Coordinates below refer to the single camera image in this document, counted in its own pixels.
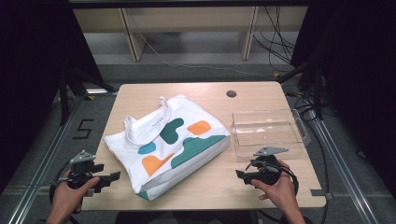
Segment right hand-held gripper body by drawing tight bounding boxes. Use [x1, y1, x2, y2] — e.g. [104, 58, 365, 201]
[250, 146, 290, 187]

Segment aluminium floor rail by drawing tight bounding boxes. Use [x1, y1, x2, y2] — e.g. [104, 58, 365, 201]
[305, 109, 381, 224]
[7, 92, 89, 224]

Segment right hand-held gripper black cable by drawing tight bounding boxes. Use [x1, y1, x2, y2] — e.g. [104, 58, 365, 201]
[279, 165, 301, 196]

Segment black floor cable beside table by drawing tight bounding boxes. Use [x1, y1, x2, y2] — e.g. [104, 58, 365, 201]
[285, 91, 332, 224]

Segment black curtain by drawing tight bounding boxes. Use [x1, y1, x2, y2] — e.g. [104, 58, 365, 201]
[290, 0, 396, 202]
[0, 0, 106, 194]

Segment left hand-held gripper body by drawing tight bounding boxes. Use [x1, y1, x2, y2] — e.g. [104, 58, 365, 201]
[56, 149, 96, 190]

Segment left hand-held gripper black cable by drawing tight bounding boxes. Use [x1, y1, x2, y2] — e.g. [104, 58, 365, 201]
[49, 160, 75, 203]

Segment person's right hand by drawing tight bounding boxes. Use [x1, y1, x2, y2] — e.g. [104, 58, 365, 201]
[250, 160, 302, 216]

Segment white tote bag coloured shapes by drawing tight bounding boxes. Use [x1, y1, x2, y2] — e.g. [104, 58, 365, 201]
[103, 93, 232, 202]

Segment grey tape strip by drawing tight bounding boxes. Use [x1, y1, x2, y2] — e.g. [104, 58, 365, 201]
[310, 189, 333, 201]

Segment clear plastic box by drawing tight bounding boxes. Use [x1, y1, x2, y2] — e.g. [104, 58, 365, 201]
[231, 108, 312, 159]

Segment black metal stand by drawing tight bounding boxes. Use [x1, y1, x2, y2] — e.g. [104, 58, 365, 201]
[276, 58, 324, 121]
[58, 66, 118, 126]

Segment hand-held gripper black cable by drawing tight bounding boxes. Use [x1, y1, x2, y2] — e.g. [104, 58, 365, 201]
[279, 165, 301, 196]
[49, 160, 75, 203]

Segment person's left hand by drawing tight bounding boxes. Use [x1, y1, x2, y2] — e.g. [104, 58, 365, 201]
[47, 175, 101, 218]

